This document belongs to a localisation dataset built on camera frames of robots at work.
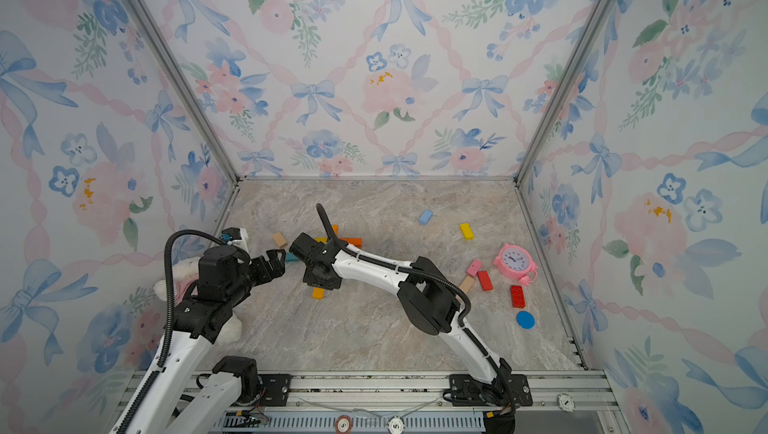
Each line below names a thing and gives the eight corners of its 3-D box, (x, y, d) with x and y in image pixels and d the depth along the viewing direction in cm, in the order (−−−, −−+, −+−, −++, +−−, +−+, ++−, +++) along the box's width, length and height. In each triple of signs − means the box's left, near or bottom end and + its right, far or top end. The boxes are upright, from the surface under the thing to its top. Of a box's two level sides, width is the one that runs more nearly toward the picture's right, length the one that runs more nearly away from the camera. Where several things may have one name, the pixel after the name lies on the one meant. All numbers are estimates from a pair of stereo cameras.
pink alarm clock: (490, 265, 99) (493, 260, 96) (506, 244, 104) (509, 239, 101) (527, 289, 93) (531, 284, 91) (541, 266, 98) (546, 261, 96)
